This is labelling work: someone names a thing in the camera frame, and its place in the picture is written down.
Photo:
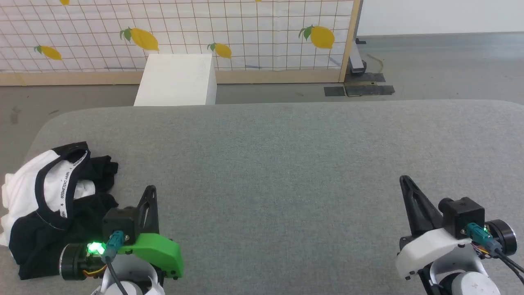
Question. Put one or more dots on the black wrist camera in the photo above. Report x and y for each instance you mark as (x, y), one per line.
(462, 217)
(118, 223)

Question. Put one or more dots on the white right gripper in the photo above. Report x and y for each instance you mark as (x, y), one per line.
(425, 250)

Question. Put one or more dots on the grey metal partition foot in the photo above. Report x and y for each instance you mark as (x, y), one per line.
(357, 61)

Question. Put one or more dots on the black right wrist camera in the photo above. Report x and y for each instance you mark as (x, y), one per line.
(462, 217)

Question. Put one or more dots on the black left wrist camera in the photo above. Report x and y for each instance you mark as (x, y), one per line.
(118, 223)

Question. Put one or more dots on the large black floor tape patch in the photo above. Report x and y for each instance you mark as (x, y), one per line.
(368, 90)

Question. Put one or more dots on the lemon print partition screen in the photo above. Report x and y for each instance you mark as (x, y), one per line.
(266, 32)

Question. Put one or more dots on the white and black t-shirt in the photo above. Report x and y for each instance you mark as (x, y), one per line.
(24, 184)

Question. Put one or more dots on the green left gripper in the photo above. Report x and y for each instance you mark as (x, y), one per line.
(159, 250)

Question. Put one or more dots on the small black floor tape patch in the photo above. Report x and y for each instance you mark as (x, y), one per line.
(334, 91)

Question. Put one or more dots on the white rectangular box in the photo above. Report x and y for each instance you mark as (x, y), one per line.
(176, 82)

